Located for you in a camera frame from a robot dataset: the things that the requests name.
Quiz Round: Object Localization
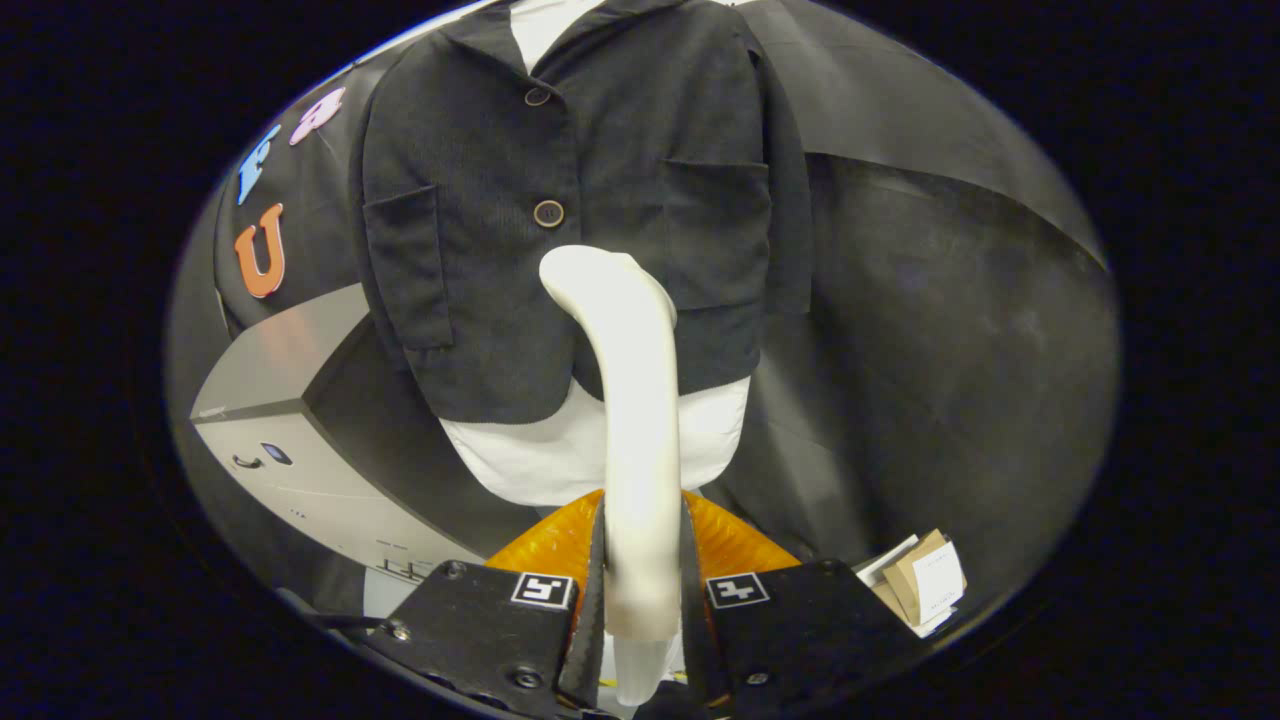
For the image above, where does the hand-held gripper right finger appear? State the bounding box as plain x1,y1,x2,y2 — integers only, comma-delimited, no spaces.
680,490,926,720

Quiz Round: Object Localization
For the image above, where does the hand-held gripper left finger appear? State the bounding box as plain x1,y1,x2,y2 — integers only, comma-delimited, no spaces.
363,488,608,720

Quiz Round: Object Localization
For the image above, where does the white garment steamer head with hose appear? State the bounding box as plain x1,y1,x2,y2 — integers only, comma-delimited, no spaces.
538,245,686,706

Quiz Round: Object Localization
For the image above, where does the black button jacket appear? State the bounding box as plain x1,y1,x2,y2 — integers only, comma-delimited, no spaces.
350,0,816,426

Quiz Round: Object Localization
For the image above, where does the white mannequin torso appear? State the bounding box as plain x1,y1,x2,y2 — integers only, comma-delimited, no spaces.
438,0,753,508

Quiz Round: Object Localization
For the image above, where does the cardboard box with white label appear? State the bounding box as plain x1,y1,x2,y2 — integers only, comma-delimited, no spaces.
855,530,968,639

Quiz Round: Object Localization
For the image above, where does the black backdrop cloth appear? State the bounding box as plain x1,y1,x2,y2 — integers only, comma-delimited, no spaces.
165,0,1121,606

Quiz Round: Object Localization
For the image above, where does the grey cabinet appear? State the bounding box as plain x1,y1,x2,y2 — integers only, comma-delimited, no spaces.
190,283,501,613

